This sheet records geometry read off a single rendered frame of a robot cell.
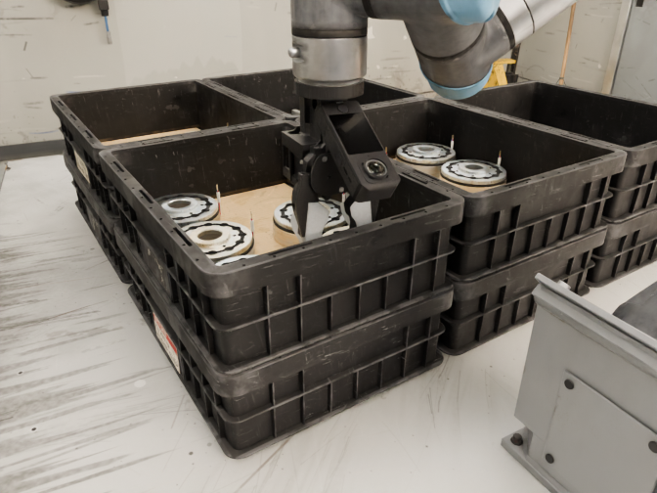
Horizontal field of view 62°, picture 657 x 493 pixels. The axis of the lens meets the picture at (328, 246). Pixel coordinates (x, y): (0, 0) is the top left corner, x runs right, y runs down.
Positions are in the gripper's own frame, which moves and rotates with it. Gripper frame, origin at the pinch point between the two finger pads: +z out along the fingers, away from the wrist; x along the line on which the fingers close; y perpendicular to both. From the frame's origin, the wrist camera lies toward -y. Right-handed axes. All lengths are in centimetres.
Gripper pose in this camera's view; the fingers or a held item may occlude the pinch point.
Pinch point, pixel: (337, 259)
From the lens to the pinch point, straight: 63.7
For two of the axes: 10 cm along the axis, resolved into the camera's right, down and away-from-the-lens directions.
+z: 0.0, 8.9, 4.6
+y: -4.4, -4.2, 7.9
